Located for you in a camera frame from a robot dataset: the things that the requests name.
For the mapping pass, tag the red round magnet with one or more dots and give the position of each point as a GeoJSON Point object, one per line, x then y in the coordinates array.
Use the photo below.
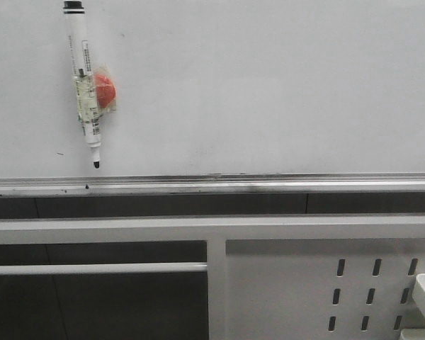
{"type": "Point", "coordinates": [105, 90]}

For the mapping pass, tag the white whiteboard marker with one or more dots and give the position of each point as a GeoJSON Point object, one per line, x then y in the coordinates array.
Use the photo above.
{"type": "Point", "coordinates": [83, 77]}

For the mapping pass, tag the white whiteboard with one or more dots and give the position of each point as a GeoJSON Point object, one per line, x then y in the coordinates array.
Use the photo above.
{"type": "Point", "coordinates": [217, 97]}

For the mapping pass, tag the white metal whiteboard stand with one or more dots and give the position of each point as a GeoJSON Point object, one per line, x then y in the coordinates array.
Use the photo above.
{"type": "Point", "coordinates": [294, 277]}

